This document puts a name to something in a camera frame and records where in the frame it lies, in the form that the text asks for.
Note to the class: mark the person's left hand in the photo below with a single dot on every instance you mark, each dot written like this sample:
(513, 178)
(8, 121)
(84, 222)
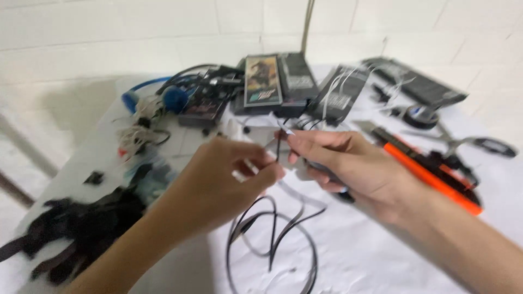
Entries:
(220, 183)

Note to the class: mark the black box with picture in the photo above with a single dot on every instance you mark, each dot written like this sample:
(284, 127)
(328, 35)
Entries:
(262, 81)

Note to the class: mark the black tape roll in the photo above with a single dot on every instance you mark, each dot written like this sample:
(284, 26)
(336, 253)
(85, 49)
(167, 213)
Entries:
(421, 116)

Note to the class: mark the small black plastic piece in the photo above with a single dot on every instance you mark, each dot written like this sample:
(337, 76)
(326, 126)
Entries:
(94, 178)

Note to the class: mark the black packet with white ties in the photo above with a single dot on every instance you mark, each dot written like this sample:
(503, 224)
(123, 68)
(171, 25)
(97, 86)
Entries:
(339, 96)

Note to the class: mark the plain black box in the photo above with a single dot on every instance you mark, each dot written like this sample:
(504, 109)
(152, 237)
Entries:
(297, 81)

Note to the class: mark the light blue cloth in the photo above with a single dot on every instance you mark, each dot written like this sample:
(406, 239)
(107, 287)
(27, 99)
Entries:
(153, 175)

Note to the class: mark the orange and black utility knife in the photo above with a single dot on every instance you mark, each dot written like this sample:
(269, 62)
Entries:
(433, 171)

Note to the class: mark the white table cover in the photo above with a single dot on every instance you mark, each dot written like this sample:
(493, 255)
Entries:
(367, 253)

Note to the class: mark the person's right fingers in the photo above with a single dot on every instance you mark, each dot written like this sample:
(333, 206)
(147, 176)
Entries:
(314, 151)

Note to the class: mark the person's left fingers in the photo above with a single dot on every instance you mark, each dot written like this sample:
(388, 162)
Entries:
(257, 167)

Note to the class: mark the long flat black box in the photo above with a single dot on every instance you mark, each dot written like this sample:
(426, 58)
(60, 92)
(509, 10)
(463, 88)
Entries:
(416, 81)

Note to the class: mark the person's right hand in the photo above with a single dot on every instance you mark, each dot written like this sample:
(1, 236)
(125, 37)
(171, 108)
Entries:
(359, 171)

